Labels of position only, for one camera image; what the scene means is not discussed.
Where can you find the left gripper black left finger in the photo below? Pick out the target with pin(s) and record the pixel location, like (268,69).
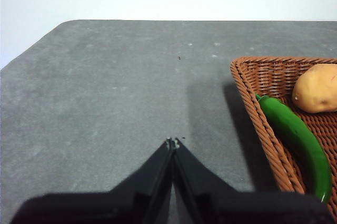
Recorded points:
(105,208)

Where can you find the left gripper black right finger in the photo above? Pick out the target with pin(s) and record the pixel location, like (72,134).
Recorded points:
(237,208)

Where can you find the brown wicker basket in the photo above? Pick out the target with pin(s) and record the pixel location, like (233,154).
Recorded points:
(273,76)

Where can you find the green chili pepper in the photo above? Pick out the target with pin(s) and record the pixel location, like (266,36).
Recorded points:
(295,129)

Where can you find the yellow-brown potato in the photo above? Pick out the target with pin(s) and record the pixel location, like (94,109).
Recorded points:
(318,89)

